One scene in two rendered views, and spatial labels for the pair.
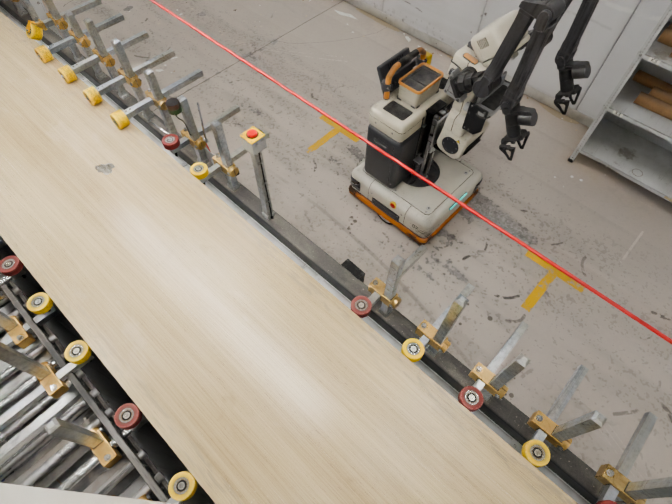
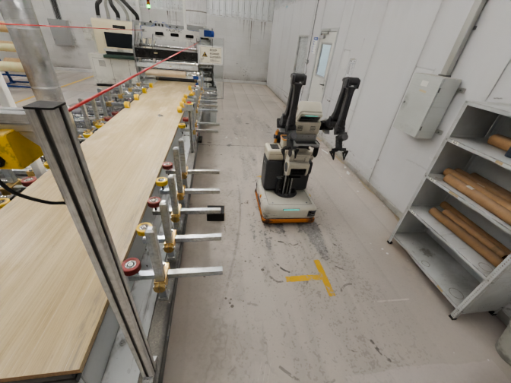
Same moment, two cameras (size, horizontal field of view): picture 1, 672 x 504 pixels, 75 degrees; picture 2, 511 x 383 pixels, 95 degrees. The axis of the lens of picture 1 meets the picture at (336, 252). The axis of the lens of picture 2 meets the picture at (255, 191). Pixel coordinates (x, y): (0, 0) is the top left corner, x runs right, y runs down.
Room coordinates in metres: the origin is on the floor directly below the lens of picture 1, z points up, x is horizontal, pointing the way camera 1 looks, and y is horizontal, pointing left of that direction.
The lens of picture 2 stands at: (-0.20, -1.67, 1.81)
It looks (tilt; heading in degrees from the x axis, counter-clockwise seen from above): 33 degrees down; 36
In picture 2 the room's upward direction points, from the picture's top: 6 degrees clockwise
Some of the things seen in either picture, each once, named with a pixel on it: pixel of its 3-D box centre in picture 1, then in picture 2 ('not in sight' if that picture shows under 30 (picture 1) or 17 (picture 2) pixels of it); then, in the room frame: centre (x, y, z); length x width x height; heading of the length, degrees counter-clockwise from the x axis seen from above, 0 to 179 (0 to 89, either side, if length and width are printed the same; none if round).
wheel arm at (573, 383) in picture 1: (554, 412); (183, 238); (0.34, -0.79, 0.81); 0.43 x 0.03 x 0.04; 138
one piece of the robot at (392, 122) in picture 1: (414, 127); (287, 165); (2.02, -0.46, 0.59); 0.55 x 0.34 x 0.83; 137
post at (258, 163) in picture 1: (262, 184); (191, 131); (1.27, 0.33, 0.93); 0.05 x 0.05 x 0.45; 48
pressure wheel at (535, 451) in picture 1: (531, 454); (145, 233); (0.20, -0.65, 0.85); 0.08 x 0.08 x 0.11
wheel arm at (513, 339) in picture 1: (494, 364); (187, 211); (0.51, -0.60, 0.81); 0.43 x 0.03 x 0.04; 138
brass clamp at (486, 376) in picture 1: (488, 380); (176, 213); (0.45, -0.57, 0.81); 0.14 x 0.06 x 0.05; 48
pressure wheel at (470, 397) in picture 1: (467, 401); (155, 206); (0.37, -0.47, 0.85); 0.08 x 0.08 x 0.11
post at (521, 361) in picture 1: (498, 380); (175, 208); (0.43, -0.59, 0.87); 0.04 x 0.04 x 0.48; 48
